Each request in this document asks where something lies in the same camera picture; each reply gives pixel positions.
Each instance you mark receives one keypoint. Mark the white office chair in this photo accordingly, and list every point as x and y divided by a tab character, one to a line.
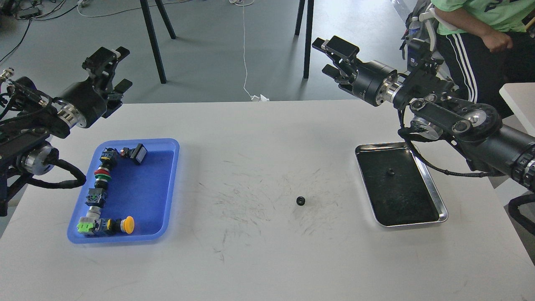
418	51

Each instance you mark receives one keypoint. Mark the yellow mushroom push button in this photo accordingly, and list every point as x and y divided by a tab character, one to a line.
127	225

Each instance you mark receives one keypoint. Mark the white side table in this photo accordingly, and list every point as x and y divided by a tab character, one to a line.
521	99

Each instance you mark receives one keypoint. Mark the green block switch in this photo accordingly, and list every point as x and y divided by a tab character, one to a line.
86	228

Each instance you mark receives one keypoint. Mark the red green push button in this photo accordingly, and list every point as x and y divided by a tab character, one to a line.
102	178

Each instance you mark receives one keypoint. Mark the silver metal tray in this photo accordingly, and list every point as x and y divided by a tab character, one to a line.
410	197

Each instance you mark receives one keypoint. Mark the black blue yellow switch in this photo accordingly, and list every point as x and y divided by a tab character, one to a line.
109	158

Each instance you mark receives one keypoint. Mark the plastic water bottle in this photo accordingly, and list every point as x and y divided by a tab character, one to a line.
414	27

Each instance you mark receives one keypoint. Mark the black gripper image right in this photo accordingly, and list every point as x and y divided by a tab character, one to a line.
372	82

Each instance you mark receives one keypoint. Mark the grey backpack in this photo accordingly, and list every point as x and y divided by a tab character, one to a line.
427	32

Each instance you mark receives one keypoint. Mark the blue plastic tray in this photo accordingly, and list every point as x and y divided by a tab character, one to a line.
143	191

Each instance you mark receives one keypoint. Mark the black table legs left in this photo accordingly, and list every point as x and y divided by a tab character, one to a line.
151	34

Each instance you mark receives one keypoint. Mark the black table legs right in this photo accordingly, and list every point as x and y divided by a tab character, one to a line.
308	7

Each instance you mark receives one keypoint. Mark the person in green shirt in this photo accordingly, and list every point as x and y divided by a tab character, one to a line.
485	45

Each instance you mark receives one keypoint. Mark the black table legs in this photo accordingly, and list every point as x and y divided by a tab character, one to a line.
308	7
151	34

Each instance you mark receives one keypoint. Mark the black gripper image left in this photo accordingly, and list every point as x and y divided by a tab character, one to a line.
86	101

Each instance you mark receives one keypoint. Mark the black square push button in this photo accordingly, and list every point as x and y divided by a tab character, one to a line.
138	154

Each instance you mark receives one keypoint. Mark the black green contact block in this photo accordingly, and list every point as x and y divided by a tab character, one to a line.
96	197

